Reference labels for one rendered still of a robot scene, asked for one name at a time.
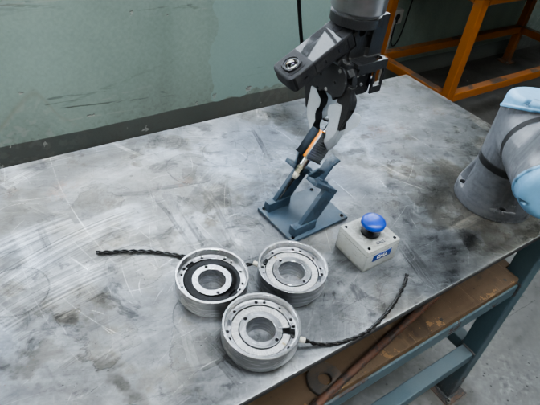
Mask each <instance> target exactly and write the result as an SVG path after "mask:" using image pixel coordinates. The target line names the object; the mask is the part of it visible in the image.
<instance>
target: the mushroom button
mask: <svg viewBox="0 0 540 405"><path fill-rule="evenodd" d="M361 225H362V226H363V227H364V228H365V229H367V231H368V232H369V233H374V232H381V231H383V230H384V229H385V227H386V225H387V224H386V220H385V219H384V218H383V217H382V216H381V215H379V214H376V213H372V212H370V213H366V214H364V215H363V216H362V219H361Z"/></svg>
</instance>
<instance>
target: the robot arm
mask: <svg viewBox="0 0 540 405"><path fill-rule="evenodd" d="M388 2H389V0H331V2H330V3H331V5H332V6H331V8H330V13H329V19H330V21H329V22H327V23H326V24H325V25H324V26H323V27H322V28H320V29H319V30H318V31H316V32H315V33H314V34H312V35H311V36H310V37H308V38H307V39H306V40H305V41H304V42H303V43H301V44H300V45H299V46H297V47H296V48H295V49H293V50H292V51H291V52H289V53H288V54H287V55H286V56H285V57H284V58H282V59H281V60H280V61H278V62H277V63H276V64H274V70H275V73H276V76H277V78H278V80H279V81H280V82H281V83H282V84H284V85H285V86H286V87H288V88H289V89H290V90H292V91H294V92H297V91H299V90H300V89H301V88H303V87H304V86H305V107H306V108H307V117H308V122H309V128H310V129H311V128H312V126H314V127H316V128H318V129H320V123H321V120H322V118H324V117H326V116H328V117H329V123H328V125H327V126H326V128H325V131H326V135H325V138H324V140H323V142H324V145H325V148H326V150H327V151H329V150H331V149H332V148H333V147H334V146H335V145H336V144H337V143H338V142H339V140H340V139H341V138H342V135H344V134H346V133H348V132H349V131H350V130H352V129H354V128H355V127H357V126H358V124H359V123H360V120H361V116H360V114H358V113H355V112H354V110H355V108H356V104H357V97H356V95H358V94H362V93H364V92H366V91H367V90H368V87H369V84H370V87H369V91H368V93H369V94H371V93H373V92H378V91H380V88H381V85H382V81H383V77H384V74H385V71H386V67H387V62H388V58H387V57H385V56H383V55H381V50H382V46H383V41H384V38H385V34H386V32H387V26H388V23H389V19H390V16H391V14H390V13H388V12H386V10H387V4H388ZM376 59H378V60H376ZM379 69H382V74H381V76H380V80H379V83H378V84H376V85H373V84H374V81H375V75H376V72H377V70H379ZM372 72H373V75H371V74H372ZM500 106H501V107H500V108H499V110H498V112H497V115H496V117H495V119H494V121H493V124H492V126H491V128H490V130H489V133H488V135H487V137H486V138H485V141H484V144H483V146H482V147H481V151H480V152H479V154H478V156H477V157H476V158H475V159H474V160H473V161H472V162H471V163H470V164H469V165H468V166H467V167H466V168H465V169H464V170H463V171H462V172H461V173H460V175H459V176H458V178H457V180H456V183H455V186H454V192H455V195H456V197H457V198H458V200H459V201H460V202H461V203H462V204H463V205H464V206H465V207H466V208H467V209H469V210H470V211H471V212H473V213H474V214H476V215H479V216H480V217H482V218H484V219H488V220H490V221H494V222H497V223H508V224H513V223H521V222H524V221H525V220H527V219H528V218H529V217H530V216H531V215H532V216H533V217H535V218H538V219H540V88H532V87H518V88H513V89H511V90H509V91H508V92H507V94H506V96H505V99H504V100H503V102H502V103H500Z"/></svg>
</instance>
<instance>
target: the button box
mask: <svg viewBox="0 0 540 405"><path fill-rule="evenodd" d="M361 219H362V218H359V219H355V220H354V221H351V222H349V223H346V224H344V225H341V226H340V229H339V232H338V235H337V241H336V243H335V246H336V247H337V248H338V249H339V250H340V251H341V252H342V253H343V254H344V255H345V256H346V257H347V258H348V259H349V260H350V261H351V262H352V263H353V264H354V265H355V266H356V267H357V268H358V269H359V270H360V271H361V272H365V271H367V270H369V269H371V268H373V267H375V266H377V265H379V264H381V263H384V262H386V261H388V260H390V259H392V258H393V257H394V254H395V251H396V249H397V247H398V244H399V241H400V238H399V237H398V236H397V235H396V234H395V233H393V232H392V231H391V230H390V229H389V228H388V227H385V229H384V230H383V231H381V232H374V233H369V232H368V231H367V229H365V228H364V227H363V226H362V225H361Z"/></svg>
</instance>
